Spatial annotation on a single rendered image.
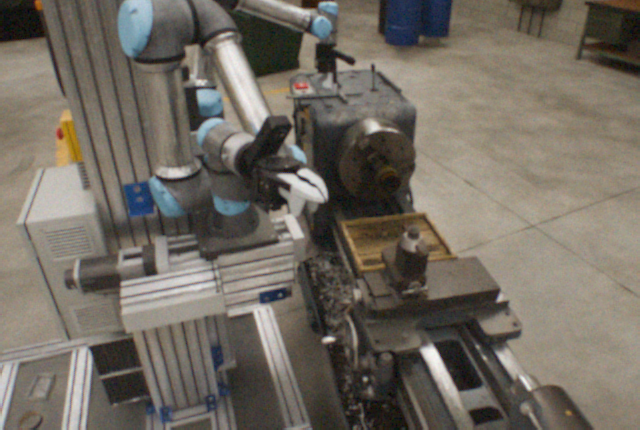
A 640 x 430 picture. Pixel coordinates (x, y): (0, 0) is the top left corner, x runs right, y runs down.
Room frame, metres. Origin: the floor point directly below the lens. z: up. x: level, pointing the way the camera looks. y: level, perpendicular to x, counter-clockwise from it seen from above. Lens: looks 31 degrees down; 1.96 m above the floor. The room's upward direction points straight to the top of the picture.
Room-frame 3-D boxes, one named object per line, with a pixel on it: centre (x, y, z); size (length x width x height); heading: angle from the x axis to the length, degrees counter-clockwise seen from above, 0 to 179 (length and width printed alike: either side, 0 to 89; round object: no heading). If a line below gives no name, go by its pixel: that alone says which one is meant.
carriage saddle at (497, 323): (1.07, -0.35, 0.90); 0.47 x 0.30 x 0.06; 102
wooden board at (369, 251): (1.43, -0.28, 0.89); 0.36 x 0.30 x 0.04; 102
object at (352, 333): (1.04, -0.13, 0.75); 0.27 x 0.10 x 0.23; 12
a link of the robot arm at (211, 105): (1.63, 0.41, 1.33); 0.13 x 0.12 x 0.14; 23
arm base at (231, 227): (1.15, 0.25, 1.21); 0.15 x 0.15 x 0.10
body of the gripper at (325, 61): (1.95, -0.03, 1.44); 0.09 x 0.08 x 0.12; 101
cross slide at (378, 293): (1.12, -0.33, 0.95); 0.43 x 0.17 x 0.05; 102
